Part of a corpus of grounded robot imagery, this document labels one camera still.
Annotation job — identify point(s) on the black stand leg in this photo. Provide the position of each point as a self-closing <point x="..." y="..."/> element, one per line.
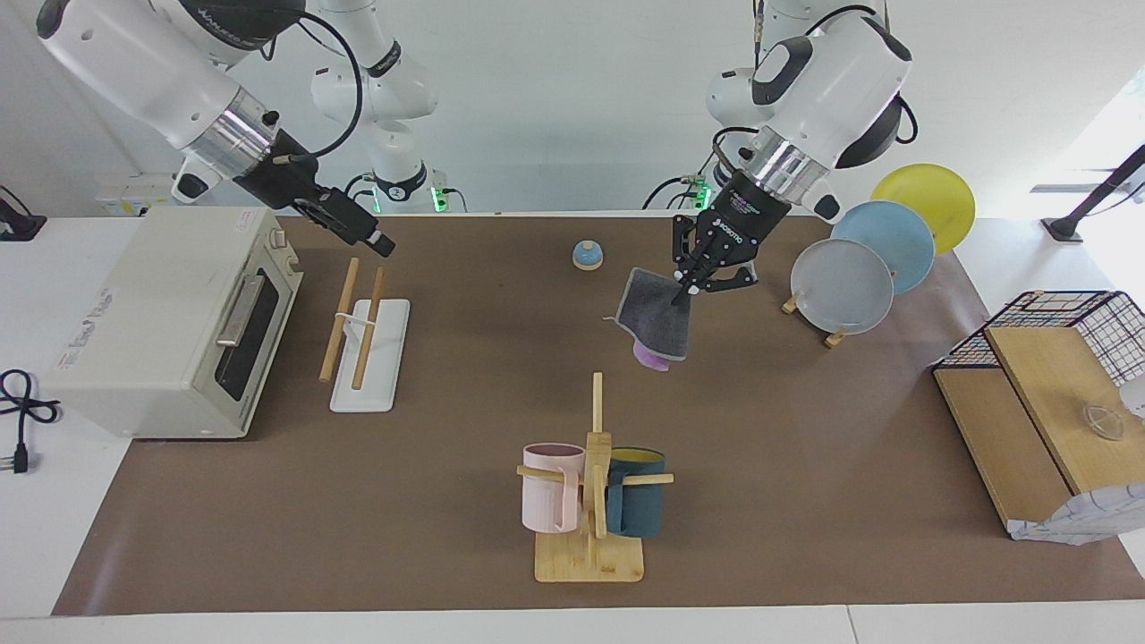
<point x="1096" y="197"/>

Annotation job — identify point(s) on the wooden plate rack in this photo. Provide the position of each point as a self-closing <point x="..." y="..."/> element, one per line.
<point x="836" y="338"/>

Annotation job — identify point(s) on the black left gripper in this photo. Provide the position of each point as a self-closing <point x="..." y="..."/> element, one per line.
<point x="742" y="219"/>

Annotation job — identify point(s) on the dark teal mug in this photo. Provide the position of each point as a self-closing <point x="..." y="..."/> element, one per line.
<point x="640" y="505"/>

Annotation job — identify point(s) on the pink mug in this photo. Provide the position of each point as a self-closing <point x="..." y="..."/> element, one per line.
<point x="547" y="496"/>

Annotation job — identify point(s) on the white toaster oven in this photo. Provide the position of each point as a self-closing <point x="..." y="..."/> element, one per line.
<point x="143" y="331"/>

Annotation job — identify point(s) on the white patterned cloth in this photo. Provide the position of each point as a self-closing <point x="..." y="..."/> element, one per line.
<point x="1082" y="519"/>

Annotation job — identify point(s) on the frosted white plate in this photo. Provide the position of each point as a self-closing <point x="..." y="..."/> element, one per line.
<point x="841" y="286"/>

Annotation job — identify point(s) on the light blue plate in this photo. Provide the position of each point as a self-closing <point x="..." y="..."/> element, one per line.
<point x="894" y="233"/>

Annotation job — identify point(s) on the white towel rack wooden bars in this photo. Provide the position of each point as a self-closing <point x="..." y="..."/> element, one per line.
<point x="376" y="358"/>

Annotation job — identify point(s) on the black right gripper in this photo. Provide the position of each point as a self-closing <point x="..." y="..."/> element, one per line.
<point x="282" y="174"/>

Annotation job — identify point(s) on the purple and grey towel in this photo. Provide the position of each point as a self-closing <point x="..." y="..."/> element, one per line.
<point x="653" y="317"/>

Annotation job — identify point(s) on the black clamp base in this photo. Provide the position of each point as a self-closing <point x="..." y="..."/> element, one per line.
<point x="18" y="224"/>

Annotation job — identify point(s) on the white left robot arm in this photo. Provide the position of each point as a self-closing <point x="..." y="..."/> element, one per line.
<point x="832" y="80"/>

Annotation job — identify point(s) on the brown table mat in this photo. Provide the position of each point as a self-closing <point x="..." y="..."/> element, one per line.
<point x="447" y="501"/>

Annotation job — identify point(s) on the white socket box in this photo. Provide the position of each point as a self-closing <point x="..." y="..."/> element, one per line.
<point x="134" y="192"/>

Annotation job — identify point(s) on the clear glass lid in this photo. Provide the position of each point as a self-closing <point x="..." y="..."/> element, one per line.
<point x="1100" y="420"/>

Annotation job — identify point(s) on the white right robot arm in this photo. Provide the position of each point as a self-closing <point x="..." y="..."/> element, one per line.
<point x="134" y="72"/>

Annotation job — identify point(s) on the wooden mug tree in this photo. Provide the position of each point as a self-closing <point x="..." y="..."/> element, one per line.
<point x="590" y="559"/>

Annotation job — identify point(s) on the yellow plate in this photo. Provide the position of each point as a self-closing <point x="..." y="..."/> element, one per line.
<point x="930" y="192"/>

